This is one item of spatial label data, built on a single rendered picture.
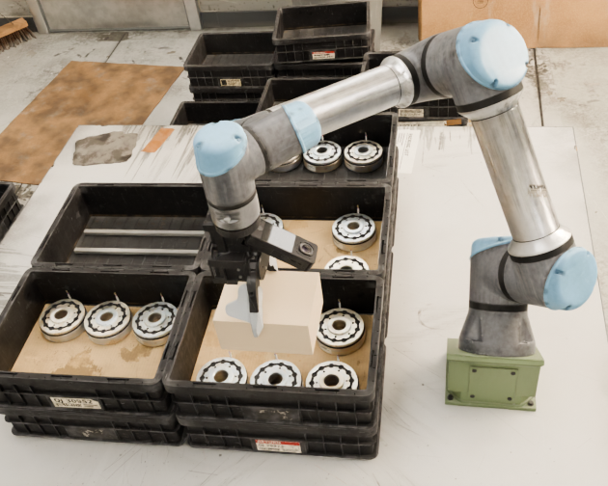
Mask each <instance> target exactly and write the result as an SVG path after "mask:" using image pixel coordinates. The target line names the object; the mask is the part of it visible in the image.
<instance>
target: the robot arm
mask: <svg viewBox="0 0 608 486"><path fill-rule="evenodd" d="M528 63H529V56H528V50H527V47H526V44H525V41H524V39H522V37H521V35H520V34H519V33H518V32H517V30H516V29H515V28H513V27H512V26H511V25H510V24H508V23H506V22H504V21H502V20H499V19H487V20H478V21H473V22H470V23H468V24H466V25H464V26H461V27H458V28H455V29H452V30H449V31H446V32H443V33H438V34H435V35H433V36H430V37H428V38H426V39H424V40H421V41H419V42H418V43H416V44H414V45H412V46H410V47H408V48H406V49H404V50H403V51H401V52H399V53H397V54H395V55H392V56H389V57H387V58H385V59H384V60H383V61H382V62H381V64H380V67H375V68H373V69H370V70H368V71H365V72H362V73H360V74H357V75H354V76H352V77H349V78H347V79H345V80H342V81H340V82H337V83H334V84H332V85H329V86H327V87H324V88H321V89H319V90H316V91H313V92H311V93H308V94H304V95H302V96H300V97H297V98H294V99H292V100H289V101H287V102H284V103H281V104H279V105H276V106H273V107H271V108H268V109H266V110H264V111H261V112H259V113H256V114H254V115H251V116H248V117H246V118H243V119H235V120H232V121H220V122H218V123H213V122H211V123H209V124H207V125H205V126H203V127H202V128H201V129H200V130H199V131H198V132H197V133H196V135H195V137H194V139H193V148H194V155H195V159H196V167H197V170H198V172H199V173H200V177H201V181H202V183H203V187H204V191H205V194H206V198H207V204H208V208H209V210H208V212H207V217H206V219H205V220H204V222H203V228H204V231H209V235H210V238H211V242H212V245H211V248H210V254H209V257H208V260H207V262H208V265H209V269H210V272H211V276H212V278H213V282H214V283H215V284H238V282H246V283H244V284H242V285H241V286H240V287H239V288H238V291H237V299H236V300H234V301H232V302H231V303H228V304H227V305H226V308H225V311H226V314H227V315H228V316H230V317H233V318H236V319H240V320H243V321H246V322H249V323H250V324H251V327H252V332H253V335H254V338H257V337H258V336H259V334H260V332H261V331H262V329H263V290H262V288H261V287H260V280H261V281H262V280H263V279H264V277H265V273H266V270H267V269H268V271H278V267H277V261H276V258H277V259H279V260H281V261H283V262H285V263H287V264H289V265H291V266H293V267H295V268H298V269H300V270H302V271H304V272H308V271H309V270H310V269H311V268H312V266H313V265H314V264H315V262H316V258H317V253H318V245H317V244H315V243H313V242H311V241H308V240H306V239H304V238H302V237H300V236H298V235H296V234H293V233H291V232H289V231H287V230H285V229H282V228H279V227H277V226H275V225H273V224H271V223H269V222H267V221H265V220H263V219H261V215H260V212H261V210H260V204H259V199H258V194H257V190H256V185H255V180H254V179H255V178H257V177H259V176H261V175H264V174H265V173H268V172H269V171H271V170H273V169H275V168H277V167H279V166H280V165H282V164H284V163H286V162H288V161H290V160H291V159H293V158H294V157H296V156H298V155H300V154H301V153H303V154H304V153H306V151H307V150H308V149H311V148H312V147H314V146H315V145H317V144H318V142H319V141H320V138H321V136H322V135H324V134H327V133H329V132H332V131H334V130H337V129H339V128H341V127H344V126H346V125H349V124H351V123H354V122H358V121H360V120H362V119H364V118H366V117H369V116H371V115H374V114H376V113H379V112H381V111H384V110H386V109H388V108H391V107H393V106H396V107H398V108H405V107H407V106H410V105H412V104H415V103H420V102H424V101H430V100H436V99H444V98H452V99H453V100H454V103H455V105H456V109H457V111H458V113H459V114H460V115H462V116H464V117H466V118H468V119H469V120H470V121H471V123H472V126H473V129H474V131H475V134H476V137H477V140H478V143H479V145H480V148H481V151H482V154H483V157H484V161H485V164H486V166H487V169H488V172H489V174H490V177H491V180H492V183H493V186H494V188H495V191H496V194H497V197H498V200H499V203H500V204H501V207H502V210H503V213H504V216H505V218H506V221H507V224H508V227H509V230H510V233H511V235H507V236H491V237H482V238H478V239H476V240H474V241H473V243H472V246H471V256H470V257H469V260H470V282H469V307H468V313H467V315H466V318H465V321H464V323H463V326H462V329H461V331H460V334H459V337H458V348H459V349H460V350H462V351H465V352H468V353H472V354H477V355H483V356H490V357H505V358H516V357H527V356H532V355H534V354H535V353H536V341H535V338H534V334H533V330H532V327H531V323H530V320H529V316H528V305H533V306H538V307H543V308H549V309H550V310H553V311H557V310H560V311H572V310H575V309H578V308H579V307H581V306H582V305H583V304H585V303H586V302H587V300H588V299H589V298H590V296H591V295H592V293H593V291H594V286H595V284H596V280H597V264H596V260H595V258H594V255H593V254H592V253H591V252H590V251H587V250H586V249H585V248H583V247H576V245H575V242H574V238H573V236H572V233H571V230H570V229H569V228H568V227H565V226H563V225H561V224H559V221H558V218H557V215H556V212H555V209H554V206H553V203H552V201H551V198H550V195H549V192H548V189H547V186H546V183H545V180H544V177H543V174H542V171H541V168H540V165H539V161H538V158H537V155H536V152H535V149H534V146H533V143H532V140H531V137H530V134H529V131H528V128H527V125H526V122H525V120H524V117H523V114H522V111H521V108H520V105H519V102H518V100H519V98H520V96H521V95H522V93H523V91H524V87H523V84H522V81H521V80H522V79H523V78H524V76H525V74H526V72H527V68H526V65H527V64H528ZM214 250H216V251H214ZM212 267H214V270H215V274H216V277H215V276H214V272H213V269H212Z"/></svg>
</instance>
